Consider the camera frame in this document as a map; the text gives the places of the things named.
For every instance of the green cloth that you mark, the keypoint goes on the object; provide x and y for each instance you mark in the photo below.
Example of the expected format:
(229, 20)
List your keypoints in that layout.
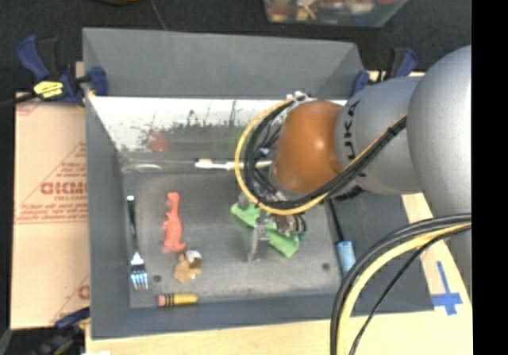
(285, 243)

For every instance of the white toothbrush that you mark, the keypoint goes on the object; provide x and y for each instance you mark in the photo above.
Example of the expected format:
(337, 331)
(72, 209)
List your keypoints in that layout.
(212, 164)

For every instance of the orange toy dinosaur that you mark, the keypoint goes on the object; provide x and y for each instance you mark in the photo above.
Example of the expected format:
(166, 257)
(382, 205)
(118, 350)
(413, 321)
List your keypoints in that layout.
(173, 226)

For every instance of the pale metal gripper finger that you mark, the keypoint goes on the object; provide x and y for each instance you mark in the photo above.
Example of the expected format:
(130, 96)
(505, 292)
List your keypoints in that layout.
(264, 243)
(253, 247)

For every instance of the tan toy animal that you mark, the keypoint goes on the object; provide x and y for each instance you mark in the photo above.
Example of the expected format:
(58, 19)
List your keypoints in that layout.
(185, 269)

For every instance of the grey metal bin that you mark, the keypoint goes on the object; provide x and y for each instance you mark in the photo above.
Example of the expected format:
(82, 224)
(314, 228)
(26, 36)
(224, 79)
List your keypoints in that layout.
(222, 67)

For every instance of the blue and black pen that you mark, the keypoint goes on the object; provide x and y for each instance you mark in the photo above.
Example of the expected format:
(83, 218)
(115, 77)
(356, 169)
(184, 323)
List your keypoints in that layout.
(346, 256)

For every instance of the silver metal fork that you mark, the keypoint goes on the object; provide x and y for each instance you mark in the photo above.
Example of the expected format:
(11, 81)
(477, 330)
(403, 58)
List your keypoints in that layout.
(139, 274)

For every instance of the yellow crayon with pink end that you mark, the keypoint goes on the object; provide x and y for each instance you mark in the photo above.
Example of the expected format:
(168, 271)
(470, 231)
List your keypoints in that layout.
(180, 299)

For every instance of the brown cardboard board red print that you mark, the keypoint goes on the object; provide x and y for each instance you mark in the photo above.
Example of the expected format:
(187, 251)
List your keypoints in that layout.
(47, 186)

